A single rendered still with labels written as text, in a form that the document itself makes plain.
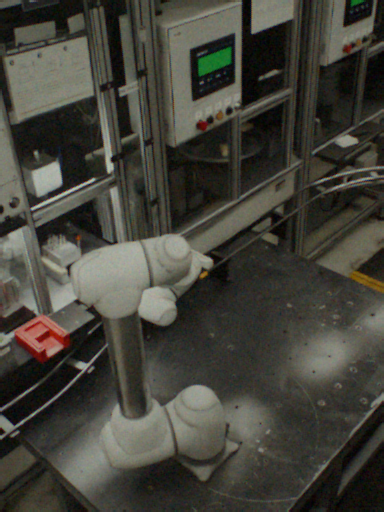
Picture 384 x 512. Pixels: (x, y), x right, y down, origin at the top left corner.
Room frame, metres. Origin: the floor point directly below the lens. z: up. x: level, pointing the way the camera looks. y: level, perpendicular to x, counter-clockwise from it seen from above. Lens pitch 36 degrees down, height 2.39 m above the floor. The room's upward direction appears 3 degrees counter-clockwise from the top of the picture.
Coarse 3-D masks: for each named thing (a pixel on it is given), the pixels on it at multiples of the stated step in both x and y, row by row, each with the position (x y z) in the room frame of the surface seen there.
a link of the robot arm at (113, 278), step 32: (96, 256) 1.25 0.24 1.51; (128, 256) 1.24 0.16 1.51; (96, 288) 1.18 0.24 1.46; (128, 288) 1.20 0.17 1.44; (128, 320) 1.21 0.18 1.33; (128, 352) 1.19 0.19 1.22; (128, 384) 1.18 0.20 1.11; (128, 416) 1.17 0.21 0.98; (160, 416) 1.20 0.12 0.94; (128, 448) 1.13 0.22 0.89; (160, 448) 1.15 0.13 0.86
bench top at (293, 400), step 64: (256, 256) 2.35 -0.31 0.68; (192, 320) 1.92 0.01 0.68; (256, 320) 1.89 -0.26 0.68; (320, 320) 1.87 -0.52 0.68; (64, 384) 1.59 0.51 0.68; (192, 384) 1.56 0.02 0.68; (256, 384) 1.54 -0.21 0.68; (320, 384) 1.53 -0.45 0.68; (64, 448) 1.30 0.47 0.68; (256, 448) 1.26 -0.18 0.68; (320, 448) 1.25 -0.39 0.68
